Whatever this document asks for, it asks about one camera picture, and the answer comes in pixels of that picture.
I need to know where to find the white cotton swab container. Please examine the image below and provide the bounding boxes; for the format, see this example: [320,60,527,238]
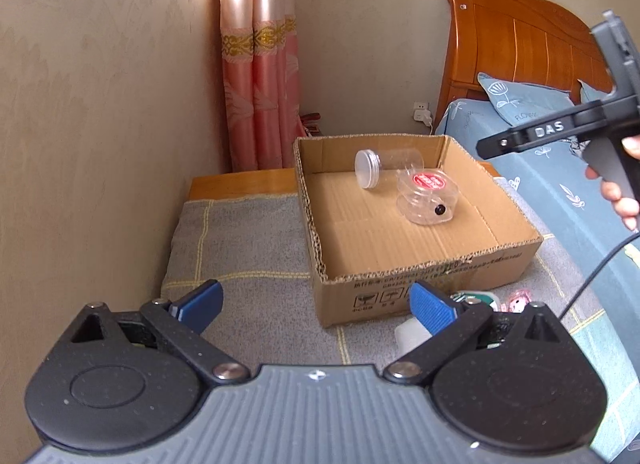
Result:
[395,291,501,354]

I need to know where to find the pink clear earbud case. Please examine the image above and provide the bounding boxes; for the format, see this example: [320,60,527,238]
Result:
[500,288,532,313]

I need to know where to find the clear red-label tape dispenser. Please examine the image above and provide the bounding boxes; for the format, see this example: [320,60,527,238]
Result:
[396,169,459,225]

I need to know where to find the clear plastic jar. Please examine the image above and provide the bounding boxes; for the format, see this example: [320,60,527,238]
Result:
[354,149,424,190]

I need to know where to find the right hand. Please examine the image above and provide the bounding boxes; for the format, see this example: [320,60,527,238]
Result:
[584,135,640,234]

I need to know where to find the blue pillow far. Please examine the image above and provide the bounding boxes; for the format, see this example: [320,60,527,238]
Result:
[578,79,608,104]

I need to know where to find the blue pillow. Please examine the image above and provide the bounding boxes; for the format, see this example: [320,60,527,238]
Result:
[578,79,608,104]
[476,72,573,127]

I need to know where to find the blue pillow near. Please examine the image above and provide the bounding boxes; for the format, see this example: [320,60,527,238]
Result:
[476,72,573,127]

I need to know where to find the grey green checked blanket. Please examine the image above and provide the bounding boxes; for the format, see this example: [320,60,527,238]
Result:
[159,175,640,462]

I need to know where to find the wooden bed headboard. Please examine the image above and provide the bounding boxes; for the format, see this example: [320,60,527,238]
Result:
[435,0,613,121]

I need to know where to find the blue floral bedsheet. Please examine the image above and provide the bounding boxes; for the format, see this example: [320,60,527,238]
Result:
[437,98,639,343]

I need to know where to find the open cardboard box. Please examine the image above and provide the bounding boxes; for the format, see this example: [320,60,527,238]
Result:
[293,133,544,327]

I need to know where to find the pink curtain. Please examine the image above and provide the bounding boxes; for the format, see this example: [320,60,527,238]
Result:
[220,0,306,171]

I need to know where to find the items behind curtain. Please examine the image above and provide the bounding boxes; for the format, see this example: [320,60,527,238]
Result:
[300,112,322,137]

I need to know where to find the black cable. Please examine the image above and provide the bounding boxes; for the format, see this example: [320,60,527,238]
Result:
[556,233,640,322]

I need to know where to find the white wall socket plug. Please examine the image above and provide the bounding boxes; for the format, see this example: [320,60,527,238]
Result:
[412,102,433,128]

